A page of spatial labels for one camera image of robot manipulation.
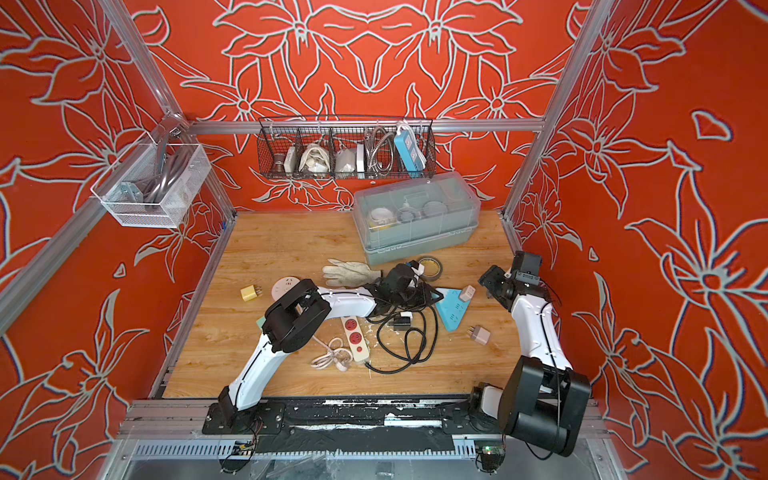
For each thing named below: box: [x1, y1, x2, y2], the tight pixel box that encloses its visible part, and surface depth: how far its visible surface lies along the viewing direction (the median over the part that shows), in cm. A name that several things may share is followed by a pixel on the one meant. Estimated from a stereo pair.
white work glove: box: [322, 259, 382, 287], surface depth 102 cm
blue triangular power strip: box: [435, 288, 471, 332], surface depth 91 cm
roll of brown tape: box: [419, 256, 443, 282], surface depth 105 cm
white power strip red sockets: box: [341, 316, 370, 362], surface depth 85 cm
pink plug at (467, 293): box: [459, 285, 476, 302], surface depth 89 cm
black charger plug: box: [393, 316, 411, 331], surface depth 88 cm
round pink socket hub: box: [271, 276, 301, 301], surface depth 97 cm
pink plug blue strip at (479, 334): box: [467, 326, 491, 345], surface depth 87 cm
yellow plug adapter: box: [240, 284, 257, 302], surface depth 97 cm
